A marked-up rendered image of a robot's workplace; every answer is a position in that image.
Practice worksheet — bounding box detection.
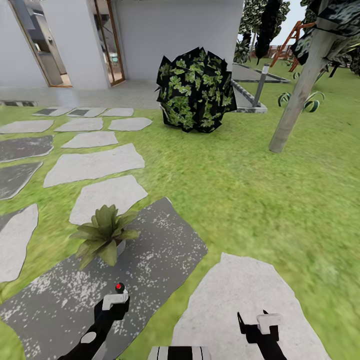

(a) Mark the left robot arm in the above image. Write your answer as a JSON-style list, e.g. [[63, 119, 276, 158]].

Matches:
[[58, 293, 130, 360]]

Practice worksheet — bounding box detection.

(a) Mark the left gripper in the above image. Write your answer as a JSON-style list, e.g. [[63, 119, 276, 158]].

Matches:
[[94, 296, 130, 329]]

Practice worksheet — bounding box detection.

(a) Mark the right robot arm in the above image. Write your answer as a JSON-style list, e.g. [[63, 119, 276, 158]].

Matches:
[[237, 310, 288, 360]]

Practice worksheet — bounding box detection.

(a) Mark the insectifuge atomizer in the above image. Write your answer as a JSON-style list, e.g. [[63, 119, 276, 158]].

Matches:
[[115, 282, 129, 295]]

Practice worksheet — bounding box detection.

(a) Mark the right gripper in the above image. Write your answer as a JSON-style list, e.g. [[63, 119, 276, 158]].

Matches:
[[237, 310, 282, 357]]

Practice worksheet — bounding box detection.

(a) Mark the robot trunk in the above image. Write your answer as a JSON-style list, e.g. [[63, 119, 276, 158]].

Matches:
[[147, 345, 213, 360]]

